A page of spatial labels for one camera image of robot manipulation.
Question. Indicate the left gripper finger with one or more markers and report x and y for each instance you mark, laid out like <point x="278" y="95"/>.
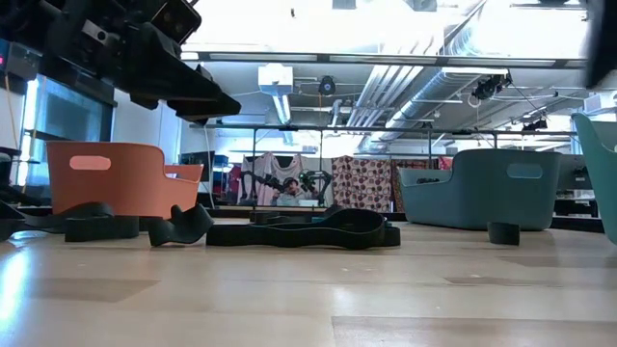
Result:
<point x="173" y="77"/>
<point x="207" y="110"/>

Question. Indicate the slate blue plastic basket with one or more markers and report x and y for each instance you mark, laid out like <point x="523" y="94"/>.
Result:
<point x="482" y="202"/>

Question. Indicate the background black robot arm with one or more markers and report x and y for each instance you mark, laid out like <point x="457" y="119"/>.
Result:
<point x="262" y="179"/>
<point x="315" y="179"/>

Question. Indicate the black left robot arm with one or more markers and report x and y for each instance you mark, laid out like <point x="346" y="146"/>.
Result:
<point x="24" y="19"/>

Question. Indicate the small black rubber band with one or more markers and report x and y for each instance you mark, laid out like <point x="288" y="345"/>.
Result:
<point x="101" y="229"/>
<point x="178" y="231"/>

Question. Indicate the dark background monitor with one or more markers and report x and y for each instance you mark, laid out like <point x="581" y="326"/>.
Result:
<point x="197" y="166"/>
<point x="573" y="171"/>

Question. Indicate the white ceiling unit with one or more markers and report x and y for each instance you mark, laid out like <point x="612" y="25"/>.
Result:
<point x="275" y="79"/>

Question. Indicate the pink white garment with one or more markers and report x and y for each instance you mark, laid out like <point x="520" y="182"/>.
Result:
<point x="260" y="166"/>

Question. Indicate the computer monitor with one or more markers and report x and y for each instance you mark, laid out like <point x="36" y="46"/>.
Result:
<point x="9" y="58"/>

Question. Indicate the dark window panel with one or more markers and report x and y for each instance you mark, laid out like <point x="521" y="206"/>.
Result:
<point x="72" y="120"/>

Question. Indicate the metal clothes rack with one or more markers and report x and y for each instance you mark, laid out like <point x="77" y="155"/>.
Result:
<point x="289" y="127"/>

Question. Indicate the person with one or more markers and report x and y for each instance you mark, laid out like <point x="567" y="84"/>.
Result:
<point x="291" y="185"/>

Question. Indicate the orange plastic basket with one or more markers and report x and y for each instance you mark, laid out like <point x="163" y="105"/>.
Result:
<point x="120" y="188"/>

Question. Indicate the dotted patterned cloth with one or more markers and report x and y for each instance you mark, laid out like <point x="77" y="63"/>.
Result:
<point x="361" y="178"/>

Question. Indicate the teal green plastic basket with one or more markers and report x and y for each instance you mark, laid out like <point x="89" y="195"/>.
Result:
<point x="602" y="183"/>

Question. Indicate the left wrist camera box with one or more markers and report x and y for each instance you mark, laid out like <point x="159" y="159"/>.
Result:
<point x="176" y="19"/>

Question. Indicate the long metal ceiling rail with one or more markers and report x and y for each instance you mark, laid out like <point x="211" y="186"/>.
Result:
<point x="434" y="60"/>

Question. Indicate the black ceiling camera cluster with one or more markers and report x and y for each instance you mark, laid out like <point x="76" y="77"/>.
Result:
<point x="489" y="87"/>

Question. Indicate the white wall air unit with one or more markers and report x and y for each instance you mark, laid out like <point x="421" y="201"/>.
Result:
<point x="602" y="102"/>

